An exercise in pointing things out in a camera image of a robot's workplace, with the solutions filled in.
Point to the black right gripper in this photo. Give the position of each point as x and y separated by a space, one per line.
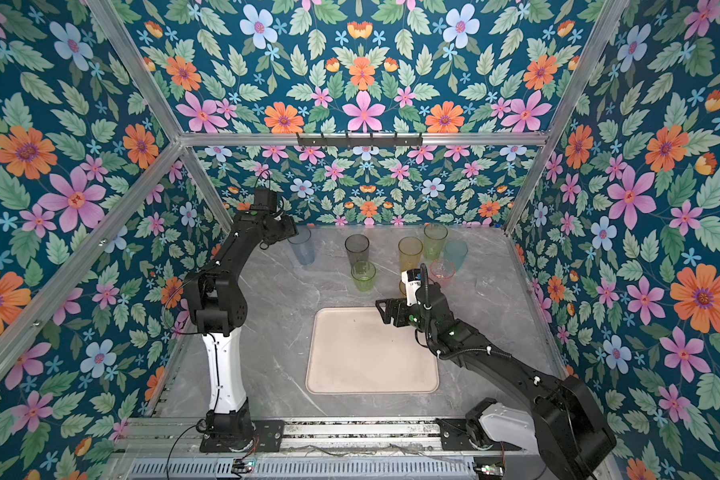
392 305

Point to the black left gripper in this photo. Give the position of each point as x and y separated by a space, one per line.
287 228

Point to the blue tall glass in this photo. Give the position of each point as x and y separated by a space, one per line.
302 245

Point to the beige plastic tray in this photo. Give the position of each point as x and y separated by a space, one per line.
353 352

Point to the yellow tall glass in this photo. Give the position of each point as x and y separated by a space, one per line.
410 249

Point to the grey tall glass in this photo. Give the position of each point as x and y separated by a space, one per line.
357 248

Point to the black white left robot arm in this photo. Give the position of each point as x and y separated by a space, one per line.
218 309

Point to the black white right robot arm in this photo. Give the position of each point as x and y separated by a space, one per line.
571 431

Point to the green short glass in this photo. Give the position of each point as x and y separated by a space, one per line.
363 274

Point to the pink short glass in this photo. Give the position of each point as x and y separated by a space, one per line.
442 272

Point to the light green tall glass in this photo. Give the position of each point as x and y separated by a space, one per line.
435 236

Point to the teal short glass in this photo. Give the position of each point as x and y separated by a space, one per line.
455 252

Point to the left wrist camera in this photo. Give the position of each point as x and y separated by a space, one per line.
265 200

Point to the metal hook rail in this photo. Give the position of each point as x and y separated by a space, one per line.
347 140

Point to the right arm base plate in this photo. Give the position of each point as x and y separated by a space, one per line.
459 434

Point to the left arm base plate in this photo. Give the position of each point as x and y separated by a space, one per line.
267 437

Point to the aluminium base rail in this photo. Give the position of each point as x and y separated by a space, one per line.
418 435

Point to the white vented cable duct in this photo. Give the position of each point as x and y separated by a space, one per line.
305 468

